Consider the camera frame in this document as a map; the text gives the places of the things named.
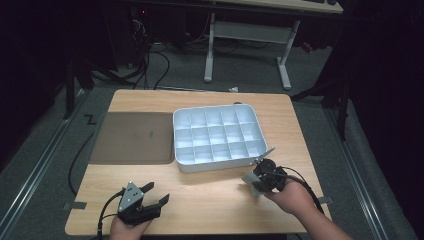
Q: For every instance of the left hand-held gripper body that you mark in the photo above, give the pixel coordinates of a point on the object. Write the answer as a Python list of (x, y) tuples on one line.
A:
[(131, 203)]

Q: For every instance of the metal floor rail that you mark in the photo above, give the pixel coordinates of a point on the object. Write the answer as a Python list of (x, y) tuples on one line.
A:
[(36, 170), (353, 170)]

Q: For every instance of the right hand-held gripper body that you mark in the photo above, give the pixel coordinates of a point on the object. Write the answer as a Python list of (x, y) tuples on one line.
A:
[(270, 176)]

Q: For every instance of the person's right hand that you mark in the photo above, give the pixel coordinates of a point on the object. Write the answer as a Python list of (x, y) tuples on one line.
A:
[(293, 198)]

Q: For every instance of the black metal stand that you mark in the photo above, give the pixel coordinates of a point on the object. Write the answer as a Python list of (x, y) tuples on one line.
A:
[(70, 90), (341, 100)]

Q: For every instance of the person's left hand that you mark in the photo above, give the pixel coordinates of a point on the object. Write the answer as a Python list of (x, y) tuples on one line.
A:
[(128, 231)]

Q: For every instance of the grey tape piece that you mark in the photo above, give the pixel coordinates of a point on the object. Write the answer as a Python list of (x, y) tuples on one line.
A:
[(75, 205), (326, 200)]

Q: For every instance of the small red object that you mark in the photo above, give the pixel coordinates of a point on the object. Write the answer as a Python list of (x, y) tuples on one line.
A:
[(307, 47)]

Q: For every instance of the white compartment organizer box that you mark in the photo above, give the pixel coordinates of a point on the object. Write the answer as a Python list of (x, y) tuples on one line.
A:
[(218, 138)]

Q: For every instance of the white paper scrap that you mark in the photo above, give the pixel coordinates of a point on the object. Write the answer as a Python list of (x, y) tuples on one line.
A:
[(234, 89)]

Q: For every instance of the grey sock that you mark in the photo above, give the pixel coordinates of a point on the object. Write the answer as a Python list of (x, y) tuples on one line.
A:
[(252, 185)]

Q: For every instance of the white-legged desk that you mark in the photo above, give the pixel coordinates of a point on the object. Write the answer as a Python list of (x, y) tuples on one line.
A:
[(250, 31)]

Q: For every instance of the brown rectangular mat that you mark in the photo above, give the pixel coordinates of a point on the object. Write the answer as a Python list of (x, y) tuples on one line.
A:
[(133, 138)]

